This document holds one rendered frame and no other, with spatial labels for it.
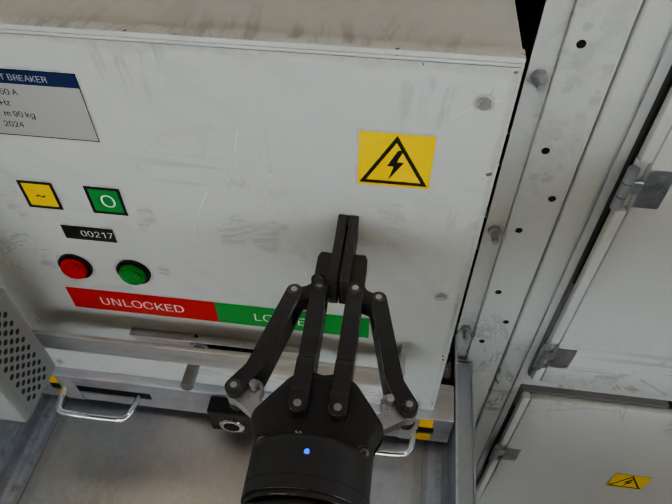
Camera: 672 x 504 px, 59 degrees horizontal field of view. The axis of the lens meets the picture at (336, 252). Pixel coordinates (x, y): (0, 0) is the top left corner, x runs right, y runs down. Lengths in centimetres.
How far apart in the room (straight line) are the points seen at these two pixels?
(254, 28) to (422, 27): 11
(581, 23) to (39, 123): 43
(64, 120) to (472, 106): 30
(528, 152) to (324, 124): 25
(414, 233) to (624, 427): 62
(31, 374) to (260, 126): 39
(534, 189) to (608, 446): 56
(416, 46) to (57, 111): 27
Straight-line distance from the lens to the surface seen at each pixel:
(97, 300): 68
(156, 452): 84
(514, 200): 65
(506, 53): 40
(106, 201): 55
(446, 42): 42
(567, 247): 71
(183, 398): 80
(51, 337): 69
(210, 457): 82
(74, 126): 50
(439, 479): 80
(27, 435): 90
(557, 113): 58
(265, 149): 46
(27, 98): 51
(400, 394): 39
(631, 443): 108
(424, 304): 57
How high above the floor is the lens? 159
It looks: 48 degrees down
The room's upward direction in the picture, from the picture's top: straight up
